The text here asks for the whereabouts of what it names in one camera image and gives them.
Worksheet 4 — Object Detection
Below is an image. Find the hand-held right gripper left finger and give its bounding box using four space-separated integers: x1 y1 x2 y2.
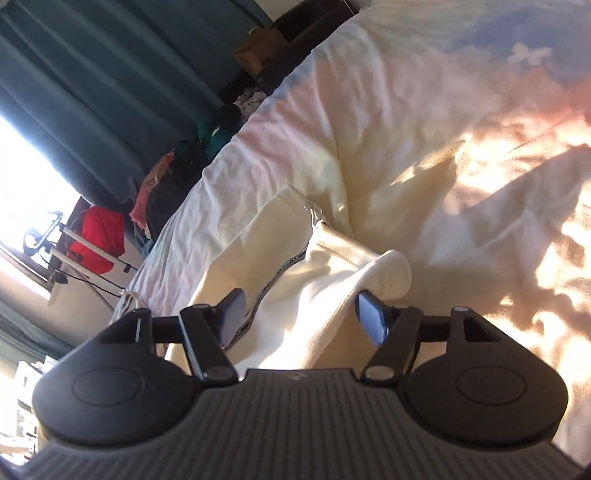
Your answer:
100 288 247 386

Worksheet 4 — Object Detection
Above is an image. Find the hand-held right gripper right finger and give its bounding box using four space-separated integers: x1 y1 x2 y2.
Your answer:
355 291 501 384

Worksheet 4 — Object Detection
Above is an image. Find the cream zip-up jacket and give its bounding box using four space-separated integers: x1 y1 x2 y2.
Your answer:
164 185 413 371

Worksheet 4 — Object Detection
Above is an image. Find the pile of dark clothes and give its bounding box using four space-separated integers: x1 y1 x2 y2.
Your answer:
146 104 243 241

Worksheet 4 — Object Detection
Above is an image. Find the pink cloth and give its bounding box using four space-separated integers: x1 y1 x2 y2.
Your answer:
129 154 175 229

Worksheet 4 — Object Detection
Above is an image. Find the white drying rack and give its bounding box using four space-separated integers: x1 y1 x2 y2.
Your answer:
23 210 141 311

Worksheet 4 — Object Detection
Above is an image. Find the red bag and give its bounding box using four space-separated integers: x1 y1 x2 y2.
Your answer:
65 206 126 274

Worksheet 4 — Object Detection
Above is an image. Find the pastel printed bed sheet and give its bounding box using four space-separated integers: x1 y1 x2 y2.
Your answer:
111 0 591 446

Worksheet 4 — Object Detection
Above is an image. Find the teal curtain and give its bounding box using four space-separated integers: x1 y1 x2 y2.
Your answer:
0 0 273 206

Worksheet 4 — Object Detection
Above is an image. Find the brown cardboard box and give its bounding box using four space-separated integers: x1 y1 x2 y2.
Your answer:
232 28 290 80

